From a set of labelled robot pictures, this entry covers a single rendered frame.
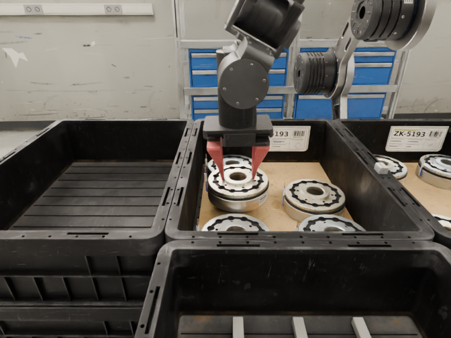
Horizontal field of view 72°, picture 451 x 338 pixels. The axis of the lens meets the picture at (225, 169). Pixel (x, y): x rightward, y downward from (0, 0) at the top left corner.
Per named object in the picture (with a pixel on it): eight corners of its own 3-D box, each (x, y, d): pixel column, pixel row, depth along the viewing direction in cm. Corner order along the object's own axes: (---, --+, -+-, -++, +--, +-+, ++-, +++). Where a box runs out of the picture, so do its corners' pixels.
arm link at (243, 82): (298, 19, 42) (243, -15, 40) (325, 26, 32) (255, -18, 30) (254, 96, 47) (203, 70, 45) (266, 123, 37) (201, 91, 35)
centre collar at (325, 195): (297, 186, 56) (297, 183, 56) (324, 186, 56) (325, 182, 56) (304, 201, 52) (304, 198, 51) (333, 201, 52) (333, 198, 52)
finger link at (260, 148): (268, 188, 49) (270, 133, 45) (223, 189, 49) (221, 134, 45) (264, 167, 55) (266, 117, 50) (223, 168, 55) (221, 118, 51)
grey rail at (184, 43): (176, 46, 223) (175, 39, 221) (404, 45, 233) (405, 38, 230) (174, 48, 215) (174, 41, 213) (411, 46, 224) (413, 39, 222)
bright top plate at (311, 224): (293, 215, 49) (294, 212, 49) (359, 218, 48) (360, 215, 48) (303, 262, 40) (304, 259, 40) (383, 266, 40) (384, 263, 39)
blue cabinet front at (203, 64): (192, 124, 245) (188, 48, 219) (282, 122, 249) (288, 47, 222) (192, 125, 242) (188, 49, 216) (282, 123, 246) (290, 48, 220)
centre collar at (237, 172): (223, 172, 54) (223, 168, 54) (252, 172, 54) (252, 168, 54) (223, 187, 50) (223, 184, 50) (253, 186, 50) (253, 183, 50)
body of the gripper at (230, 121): (273, 141, 45) (276, 90, 42) (203, 142, 45) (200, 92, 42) (268, 125, 51) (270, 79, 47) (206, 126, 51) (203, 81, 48)
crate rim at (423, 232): (195, 128, 70) (194, 118, 68) (329, 129, 69) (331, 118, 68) (163, 256, 34) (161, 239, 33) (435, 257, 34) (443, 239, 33)
